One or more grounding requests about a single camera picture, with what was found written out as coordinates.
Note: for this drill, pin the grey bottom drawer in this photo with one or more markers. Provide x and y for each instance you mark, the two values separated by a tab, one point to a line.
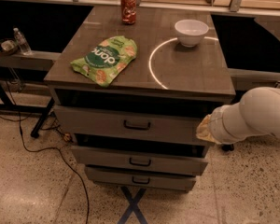
145	180

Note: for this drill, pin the grey middle drawer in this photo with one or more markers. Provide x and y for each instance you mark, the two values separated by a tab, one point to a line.
147	162

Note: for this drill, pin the small bowl on bench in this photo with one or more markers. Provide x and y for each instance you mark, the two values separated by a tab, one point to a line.
8	47

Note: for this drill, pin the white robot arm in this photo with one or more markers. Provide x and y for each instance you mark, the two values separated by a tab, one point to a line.
256	114

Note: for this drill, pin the blurred gripper body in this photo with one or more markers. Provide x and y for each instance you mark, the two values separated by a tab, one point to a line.
216	125

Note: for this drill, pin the grey drawer cabinet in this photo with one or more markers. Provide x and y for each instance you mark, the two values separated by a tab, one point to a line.
164	79

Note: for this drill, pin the white bowl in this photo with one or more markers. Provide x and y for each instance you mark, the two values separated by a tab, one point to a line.
190	32

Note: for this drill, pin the grey top drawer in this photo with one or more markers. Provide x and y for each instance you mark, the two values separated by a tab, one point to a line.
137	126

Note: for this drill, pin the clear plastic water bottle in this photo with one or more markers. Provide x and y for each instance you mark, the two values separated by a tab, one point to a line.
22	42

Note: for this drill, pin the blue tape cross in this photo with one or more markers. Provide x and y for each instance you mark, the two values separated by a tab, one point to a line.
133	207

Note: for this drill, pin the grey side bench left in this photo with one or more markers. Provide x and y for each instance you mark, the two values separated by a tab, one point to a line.
38	60

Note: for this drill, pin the red soda can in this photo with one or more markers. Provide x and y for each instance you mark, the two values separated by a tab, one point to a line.
128	11

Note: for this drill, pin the grey side bench right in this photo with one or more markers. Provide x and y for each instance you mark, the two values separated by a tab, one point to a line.
244	80

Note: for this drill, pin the grey drawer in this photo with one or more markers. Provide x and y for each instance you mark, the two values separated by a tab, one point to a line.
137	126
147	162
145	180

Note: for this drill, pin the green chip bag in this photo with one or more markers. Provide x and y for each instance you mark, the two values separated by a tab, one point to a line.
104	63

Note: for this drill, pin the grey side bench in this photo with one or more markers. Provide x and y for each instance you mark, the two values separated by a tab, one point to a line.
244	80
38	60

